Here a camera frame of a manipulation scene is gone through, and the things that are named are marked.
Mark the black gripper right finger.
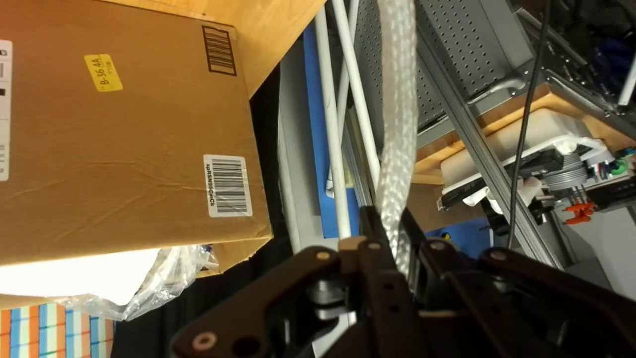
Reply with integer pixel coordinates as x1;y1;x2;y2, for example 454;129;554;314
401;210;636;358

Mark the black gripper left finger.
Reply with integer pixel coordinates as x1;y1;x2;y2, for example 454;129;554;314
168;204;425;358

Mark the thick white braided rope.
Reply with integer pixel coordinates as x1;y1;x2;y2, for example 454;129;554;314
373;0;421;276

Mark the small red object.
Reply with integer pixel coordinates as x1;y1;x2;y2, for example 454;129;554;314
562;198;600;226

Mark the silver metal pole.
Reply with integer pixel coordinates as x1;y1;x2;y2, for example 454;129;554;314
415;25;566;268

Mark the small green object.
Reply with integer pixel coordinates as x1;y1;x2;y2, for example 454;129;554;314
606;159;631;183

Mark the blue board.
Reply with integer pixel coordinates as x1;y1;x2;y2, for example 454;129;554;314
299;25;363;242

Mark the white packing paper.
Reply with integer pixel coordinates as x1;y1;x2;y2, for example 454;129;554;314
0;242;220;324

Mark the cardboard box with white labels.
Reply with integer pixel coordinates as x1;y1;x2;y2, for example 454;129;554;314
0;0;276;268

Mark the wooden workbench with grey cabinets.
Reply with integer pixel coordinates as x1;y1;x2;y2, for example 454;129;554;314
355;0;636;266

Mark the white metal frame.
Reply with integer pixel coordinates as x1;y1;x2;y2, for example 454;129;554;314
313;0;383;240

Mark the long black gripper cable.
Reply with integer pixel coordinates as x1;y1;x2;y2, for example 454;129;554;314
504;0;556;250

